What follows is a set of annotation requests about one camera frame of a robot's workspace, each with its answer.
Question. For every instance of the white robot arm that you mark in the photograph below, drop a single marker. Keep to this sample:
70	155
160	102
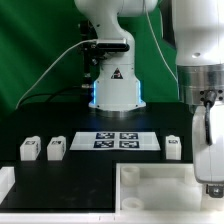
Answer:
196	29

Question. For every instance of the white left obstacle block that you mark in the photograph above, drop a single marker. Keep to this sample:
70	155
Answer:
7	180

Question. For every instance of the white marker sheet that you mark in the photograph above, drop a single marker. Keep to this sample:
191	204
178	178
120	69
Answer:
131	141

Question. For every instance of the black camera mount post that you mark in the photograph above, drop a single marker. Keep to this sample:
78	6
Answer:
87	32

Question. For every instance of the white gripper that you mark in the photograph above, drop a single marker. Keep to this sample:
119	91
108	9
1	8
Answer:
208	160

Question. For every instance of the white square tabletop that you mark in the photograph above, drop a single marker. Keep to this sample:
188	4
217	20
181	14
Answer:
160	194

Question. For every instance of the black base camera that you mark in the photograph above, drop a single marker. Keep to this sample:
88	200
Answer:
110	45

